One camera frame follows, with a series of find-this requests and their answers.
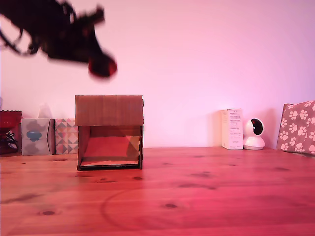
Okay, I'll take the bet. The white printed carton box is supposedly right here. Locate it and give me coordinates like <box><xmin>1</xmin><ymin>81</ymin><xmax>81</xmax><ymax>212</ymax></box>
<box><xmin>219</xmin><ymin>108</ymin><xmax>244</xmax><ymax>150</ymax></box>

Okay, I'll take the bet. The triangle pattern tissue box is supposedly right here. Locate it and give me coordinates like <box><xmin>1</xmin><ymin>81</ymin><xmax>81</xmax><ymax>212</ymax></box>
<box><xmin>54</xmin><ymin>118</ymin><xmax>79</xmax><ymax>155</ymax></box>

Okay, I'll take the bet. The paw print fabric box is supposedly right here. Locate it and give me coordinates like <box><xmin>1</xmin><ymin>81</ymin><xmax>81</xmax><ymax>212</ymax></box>
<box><xmin>276</xmin><ymin>100</ymin><xmax>315</xmax><ymax>156</ymax></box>

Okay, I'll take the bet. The red glass footed bowl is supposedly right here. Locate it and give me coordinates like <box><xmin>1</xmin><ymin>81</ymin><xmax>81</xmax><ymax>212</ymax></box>
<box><xmin>0</xmin><ymin>110</ymin><xmax>22</xmax><ymax>155</ymax></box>

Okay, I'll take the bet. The white tissue sheet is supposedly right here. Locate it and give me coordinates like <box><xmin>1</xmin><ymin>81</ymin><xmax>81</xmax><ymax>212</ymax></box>
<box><xmin>36</xmin><ymin>102</ymin><xmax>54</xmax><ymax>120</ymax></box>

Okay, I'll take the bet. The black tangled cord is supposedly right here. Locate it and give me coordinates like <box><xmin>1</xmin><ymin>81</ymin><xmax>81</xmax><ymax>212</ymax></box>
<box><xmin>3</xmin><ymin>130</ymin><xmax>19</xmax><ymax>151</ymax></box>

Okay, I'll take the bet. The grey cloud print tissue box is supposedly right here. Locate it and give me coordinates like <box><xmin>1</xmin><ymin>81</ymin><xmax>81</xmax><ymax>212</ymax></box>
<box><xmin>20</xmin><ymin>118</ymin><xmax>56</xmax><ymax>156</ymax></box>

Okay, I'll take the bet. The red and black footbag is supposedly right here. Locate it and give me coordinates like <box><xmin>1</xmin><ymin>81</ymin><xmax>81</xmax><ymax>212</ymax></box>
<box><xmin>88</xmin><ymin>55</ymin><xmax>119</xmax><ymax>80</ymax></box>

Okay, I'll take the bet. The small white round camera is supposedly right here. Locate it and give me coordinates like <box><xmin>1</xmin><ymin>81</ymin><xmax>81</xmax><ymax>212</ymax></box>
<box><xmin>242</xmin><ymin>118</ymin><xmax>266</xmax><ymax>151</ymax></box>

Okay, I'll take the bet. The cardboard dice tower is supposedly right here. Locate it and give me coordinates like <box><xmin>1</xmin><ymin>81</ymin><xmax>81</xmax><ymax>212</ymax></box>
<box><xmin>74</xmin><ymin>95</ymin><xmax>145</xmax><ymax>171</ymax></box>

